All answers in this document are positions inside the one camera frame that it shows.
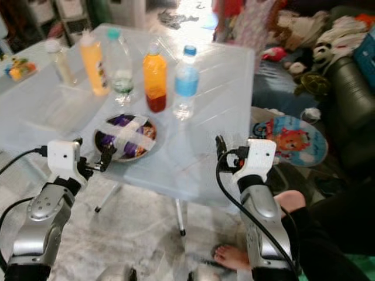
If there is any grey metal table leg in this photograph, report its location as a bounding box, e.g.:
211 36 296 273
93 184 124 213
172 197 188 237

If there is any green-capped clear bottle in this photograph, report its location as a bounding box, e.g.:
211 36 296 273
105 28 135 108

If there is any person's black trouser leg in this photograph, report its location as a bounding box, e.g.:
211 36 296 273
280 174 375 281

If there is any blue-capped water bottle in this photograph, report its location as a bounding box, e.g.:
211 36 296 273
172 44 200 122

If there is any red plush toy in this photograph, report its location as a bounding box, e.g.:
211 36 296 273
262 46 288 63

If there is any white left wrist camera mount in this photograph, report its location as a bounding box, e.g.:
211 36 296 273
46 139 82 180

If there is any small beige drink bottle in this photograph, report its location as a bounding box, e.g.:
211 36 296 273
44 39 79 88

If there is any person's bare foot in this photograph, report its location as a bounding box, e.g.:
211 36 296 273
274 190 307 215
212 244 253 272

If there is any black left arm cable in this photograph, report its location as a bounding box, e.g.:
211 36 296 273
0 196 37 271
0 146 49 176

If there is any white floor appliance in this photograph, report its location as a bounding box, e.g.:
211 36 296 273
54 0 95 39

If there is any taped metal food bowl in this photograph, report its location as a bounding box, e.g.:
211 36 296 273
93 112 159 163

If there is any small white round object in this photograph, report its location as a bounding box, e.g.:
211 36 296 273
299 107 322 124

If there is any green turtle plush toy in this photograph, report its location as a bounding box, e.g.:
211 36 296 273
292 71 332 98

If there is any grey robot foot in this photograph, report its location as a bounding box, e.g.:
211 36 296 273
187 268 212 281
96 266 136 281

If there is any dark green sofa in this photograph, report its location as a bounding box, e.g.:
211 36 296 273
325 55 375 154

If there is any brown bear plush toy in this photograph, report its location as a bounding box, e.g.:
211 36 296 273
269 10 329 48

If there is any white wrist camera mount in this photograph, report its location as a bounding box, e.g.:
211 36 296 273
231 138 278 186
46 139 82 180

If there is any grey robot right foot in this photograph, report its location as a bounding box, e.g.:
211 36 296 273
187 268 212 281

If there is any dark floor rag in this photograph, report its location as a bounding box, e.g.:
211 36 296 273
158 11 200 30

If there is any orange-capped orange drink bottle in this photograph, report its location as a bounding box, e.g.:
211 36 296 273
142 42 169 114

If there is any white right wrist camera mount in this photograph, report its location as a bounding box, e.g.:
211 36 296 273
231 138 278 186

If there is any grey robot left foot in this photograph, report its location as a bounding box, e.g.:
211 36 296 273
96 266 136 281

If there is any round blue cartoon stool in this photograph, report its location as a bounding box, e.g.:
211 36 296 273
250 107 329 168

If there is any white-capped yellow juice bottle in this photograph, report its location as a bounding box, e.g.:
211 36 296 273
79 30 111 98

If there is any panda plush toy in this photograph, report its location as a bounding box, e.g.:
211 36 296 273
313 42 335 64

